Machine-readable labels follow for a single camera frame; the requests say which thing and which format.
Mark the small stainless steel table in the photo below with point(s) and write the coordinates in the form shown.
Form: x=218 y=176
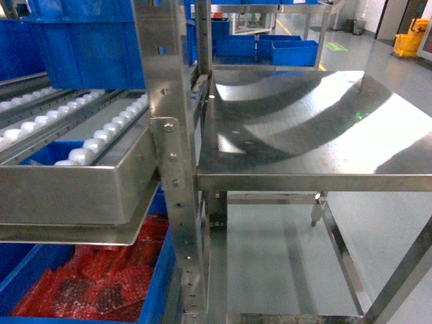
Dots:
x=291 y=137

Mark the red bubble wrap bags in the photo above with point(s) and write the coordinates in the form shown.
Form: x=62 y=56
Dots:
x=94 y=276

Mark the blue bin with red bags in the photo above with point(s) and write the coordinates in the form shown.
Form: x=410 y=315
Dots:
x=158 y=280

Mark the steel flow rack shelf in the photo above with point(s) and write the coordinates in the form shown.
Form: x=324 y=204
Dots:
x=105 y=202

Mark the yellow mop bucket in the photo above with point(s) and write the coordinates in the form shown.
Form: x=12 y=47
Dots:
x=407 y=45

